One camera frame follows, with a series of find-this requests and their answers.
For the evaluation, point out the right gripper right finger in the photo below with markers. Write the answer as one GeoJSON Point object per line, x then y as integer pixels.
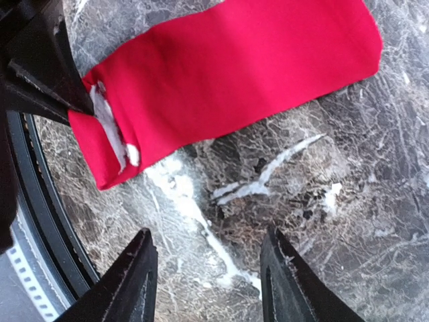
{"type": "Point", "coordinates": [290, 290]}

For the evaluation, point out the grey slotted cable duct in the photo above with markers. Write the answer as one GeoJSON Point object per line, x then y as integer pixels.
{"type": "Point", "coordinates": [45, 301]}

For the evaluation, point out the black front rail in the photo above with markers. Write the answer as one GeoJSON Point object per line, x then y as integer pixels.
{"type": "Point", "coordinates": [63, 255]}

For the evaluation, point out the red sock plain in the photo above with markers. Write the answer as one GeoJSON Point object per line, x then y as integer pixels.
{"type": "Point", "coordinates": [211, 73]}

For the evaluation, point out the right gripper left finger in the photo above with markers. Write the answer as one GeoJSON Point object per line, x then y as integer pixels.
{"type": "Point", "coordinates": [127, 291]}

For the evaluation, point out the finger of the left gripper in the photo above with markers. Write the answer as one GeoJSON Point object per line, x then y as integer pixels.
{"type": "Point", "coordinates": [26, 99]}
{"type": "Point", "coordinates": [60, 86]}

